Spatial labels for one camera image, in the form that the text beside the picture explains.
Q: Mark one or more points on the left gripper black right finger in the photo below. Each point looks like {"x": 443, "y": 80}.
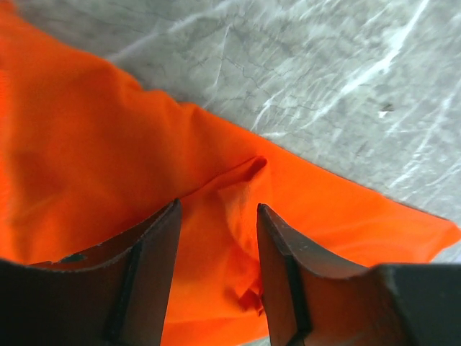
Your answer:
{"x": 312, "y": 296}

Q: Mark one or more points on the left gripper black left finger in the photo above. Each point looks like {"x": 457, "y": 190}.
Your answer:
{"x": 114, "y": 293}

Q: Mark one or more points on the orange polo shirt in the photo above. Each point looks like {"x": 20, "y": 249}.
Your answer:
{"x": 86, "y": 153}

